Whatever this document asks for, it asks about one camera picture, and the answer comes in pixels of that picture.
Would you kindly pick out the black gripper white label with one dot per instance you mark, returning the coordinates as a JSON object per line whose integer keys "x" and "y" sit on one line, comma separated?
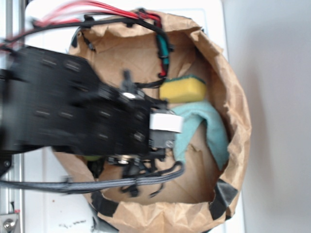
{"x": 139, "y": 129}

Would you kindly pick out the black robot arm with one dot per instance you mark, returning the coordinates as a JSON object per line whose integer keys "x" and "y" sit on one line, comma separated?
{"x": 50, "y": 99}

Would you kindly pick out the teal microfibre cloth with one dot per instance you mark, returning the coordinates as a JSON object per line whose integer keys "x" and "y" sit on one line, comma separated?
{"x": 194, "y": 113}

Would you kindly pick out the yellow sponge green scourer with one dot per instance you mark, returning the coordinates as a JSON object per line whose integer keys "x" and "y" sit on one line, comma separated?
{"x": 183, "y": 89}

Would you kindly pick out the lime green plush toy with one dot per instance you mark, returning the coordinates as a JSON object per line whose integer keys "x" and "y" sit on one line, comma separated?
{"x": 92, "y": 158}

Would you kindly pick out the brown paper bag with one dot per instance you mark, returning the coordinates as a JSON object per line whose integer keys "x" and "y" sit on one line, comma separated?
{"x": 204, "y": 196}

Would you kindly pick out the aluminium frame rail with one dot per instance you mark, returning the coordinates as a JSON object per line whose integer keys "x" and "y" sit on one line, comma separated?
{"x": 12, "y": 15}

